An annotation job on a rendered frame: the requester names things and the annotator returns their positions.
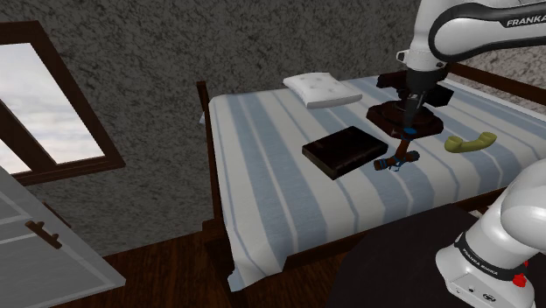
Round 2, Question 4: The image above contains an olive green phone handset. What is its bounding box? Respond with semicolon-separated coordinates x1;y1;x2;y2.
444;130;499;154

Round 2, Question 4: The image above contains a white pillow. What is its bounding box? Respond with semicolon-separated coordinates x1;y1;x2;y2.
283;72;364;110

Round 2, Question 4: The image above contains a dark brown book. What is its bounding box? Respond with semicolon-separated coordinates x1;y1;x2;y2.
301;125;389;181

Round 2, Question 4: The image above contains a bed with striped blue cover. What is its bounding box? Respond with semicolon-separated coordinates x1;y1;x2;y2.
195;62;546;294

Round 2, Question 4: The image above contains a brown cross with blue strings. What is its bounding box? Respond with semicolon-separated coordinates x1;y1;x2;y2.
373;127;421;173

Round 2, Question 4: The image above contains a window with brown frame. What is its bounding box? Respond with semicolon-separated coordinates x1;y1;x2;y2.
0;19;127;187

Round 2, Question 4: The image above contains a grey door with brown handle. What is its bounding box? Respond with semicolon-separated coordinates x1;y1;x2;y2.
0;164;127;308

